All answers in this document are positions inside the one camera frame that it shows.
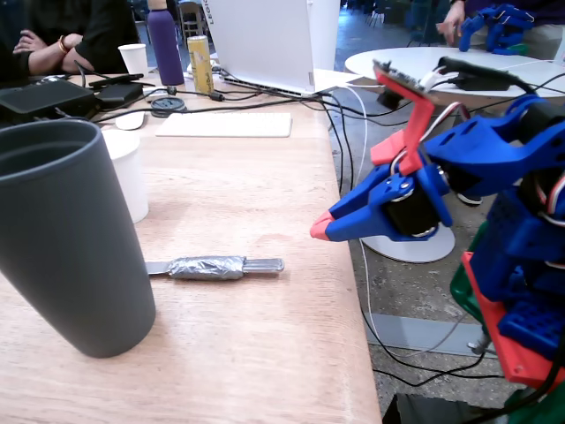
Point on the white paper cup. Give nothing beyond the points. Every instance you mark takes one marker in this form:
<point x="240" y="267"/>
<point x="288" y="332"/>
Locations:
<point x="133" y="59"/>

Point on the white flat pad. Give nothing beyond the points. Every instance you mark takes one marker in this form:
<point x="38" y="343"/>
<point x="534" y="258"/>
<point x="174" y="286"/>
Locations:
<point x="225" y="125"/>

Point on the black bag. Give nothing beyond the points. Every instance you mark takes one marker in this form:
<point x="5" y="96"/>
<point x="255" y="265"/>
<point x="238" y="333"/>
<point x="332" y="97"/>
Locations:
<point x="424" y="411"/>

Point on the flat black power brick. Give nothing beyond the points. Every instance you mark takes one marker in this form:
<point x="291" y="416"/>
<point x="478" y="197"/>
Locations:
<point x="119" y="93"/>

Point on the black power adapter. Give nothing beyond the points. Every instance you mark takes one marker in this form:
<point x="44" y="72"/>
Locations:
<point x="485" y="84"/>

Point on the hand of person in black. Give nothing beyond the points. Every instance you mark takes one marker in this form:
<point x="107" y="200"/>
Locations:
<point x="30" y="42"/>

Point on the gray plastic cup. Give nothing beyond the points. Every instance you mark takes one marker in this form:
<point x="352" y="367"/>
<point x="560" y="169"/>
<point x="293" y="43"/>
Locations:
<point x="66" y="243"/>

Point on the purple metal bottle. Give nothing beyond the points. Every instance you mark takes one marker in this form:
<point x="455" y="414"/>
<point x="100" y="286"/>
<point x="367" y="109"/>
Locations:
<point x="165" y="48"/>

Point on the white plastic cup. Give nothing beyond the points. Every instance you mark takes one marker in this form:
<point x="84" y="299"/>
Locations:
<point x="130" y="176"/>

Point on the large black box device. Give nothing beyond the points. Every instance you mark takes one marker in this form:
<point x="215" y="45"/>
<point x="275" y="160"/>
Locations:
<point x="44" y="99"/>

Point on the white computer mouse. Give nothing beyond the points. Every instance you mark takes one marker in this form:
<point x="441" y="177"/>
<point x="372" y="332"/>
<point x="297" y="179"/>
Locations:
<point x="130" y="120"/>

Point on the small blue robot arm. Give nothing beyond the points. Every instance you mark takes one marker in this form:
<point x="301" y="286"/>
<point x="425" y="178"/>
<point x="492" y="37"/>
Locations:
<point x="503" y="31"/>

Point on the person in black shirt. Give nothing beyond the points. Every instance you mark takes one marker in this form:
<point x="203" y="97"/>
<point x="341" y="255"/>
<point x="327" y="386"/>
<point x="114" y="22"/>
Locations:
<point x="110" y="31"/>

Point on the red camera mount with camera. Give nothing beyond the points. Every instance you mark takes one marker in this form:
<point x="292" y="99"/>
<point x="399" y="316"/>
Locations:
<point x="419" y="128"/>

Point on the red robot base plate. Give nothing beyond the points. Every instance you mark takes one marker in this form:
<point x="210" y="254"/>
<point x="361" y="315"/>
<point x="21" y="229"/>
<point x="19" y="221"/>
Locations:
<point x="521" y="353"/>

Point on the white round pedestal table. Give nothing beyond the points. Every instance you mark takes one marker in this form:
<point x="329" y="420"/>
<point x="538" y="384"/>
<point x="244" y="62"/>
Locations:
<point x="397" y="62"/>

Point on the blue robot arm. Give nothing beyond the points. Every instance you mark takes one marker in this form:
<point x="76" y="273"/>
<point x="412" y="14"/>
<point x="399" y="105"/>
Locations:
<point x="485" y="146"/>

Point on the black round lid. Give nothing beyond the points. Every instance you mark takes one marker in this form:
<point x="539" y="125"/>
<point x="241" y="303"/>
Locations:
<point x="167" y="106"/>

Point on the yellow drink can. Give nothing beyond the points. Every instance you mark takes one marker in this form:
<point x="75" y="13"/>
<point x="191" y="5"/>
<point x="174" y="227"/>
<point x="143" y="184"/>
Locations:
<point x="201" y="66"/>

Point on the white laptop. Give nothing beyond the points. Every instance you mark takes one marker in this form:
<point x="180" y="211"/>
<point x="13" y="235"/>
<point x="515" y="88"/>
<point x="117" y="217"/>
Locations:
<point x="265" y="35"/>

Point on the green table clamp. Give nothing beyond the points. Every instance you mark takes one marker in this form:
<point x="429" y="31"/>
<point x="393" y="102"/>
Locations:
<point x="463" y="291"/>

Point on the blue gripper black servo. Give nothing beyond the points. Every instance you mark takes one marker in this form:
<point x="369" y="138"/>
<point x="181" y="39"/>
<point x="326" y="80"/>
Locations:
<point x="383" y="208"/>

